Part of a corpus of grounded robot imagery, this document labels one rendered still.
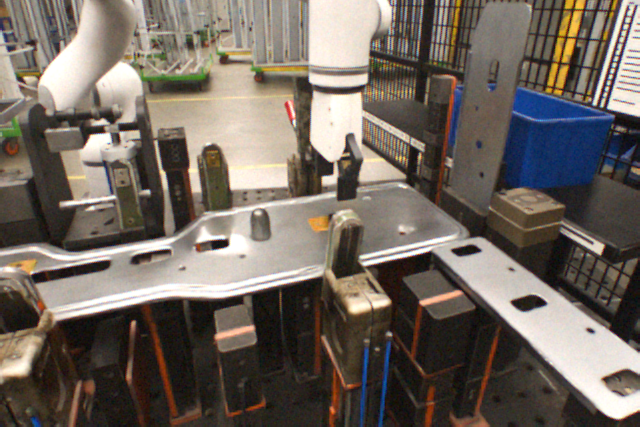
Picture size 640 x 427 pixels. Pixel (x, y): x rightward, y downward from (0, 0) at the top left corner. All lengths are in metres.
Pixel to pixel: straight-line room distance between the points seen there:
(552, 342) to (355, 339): 0.22
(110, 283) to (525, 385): 0.73
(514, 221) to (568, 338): 0.20
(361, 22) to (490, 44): 0.26
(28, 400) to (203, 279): 0.22
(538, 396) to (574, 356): 0.37
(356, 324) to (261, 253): 0.21
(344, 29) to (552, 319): 0.43
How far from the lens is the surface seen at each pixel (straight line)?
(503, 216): 0.68
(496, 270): 0.61
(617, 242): 0.70
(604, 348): 0.55
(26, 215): 0.80
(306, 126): 0.75
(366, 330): 0.46
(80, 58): 1.00
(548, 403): 0.88
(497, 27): 0.72
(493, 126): 0.72
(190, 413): 0.79
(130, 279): 0.60
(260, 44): 7.44
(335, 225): 0.45
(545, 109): 0.97
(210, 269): 0.58
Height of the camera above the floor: 1.34
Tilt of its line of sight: 25 degrees down
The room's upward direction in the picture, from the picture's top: straight up
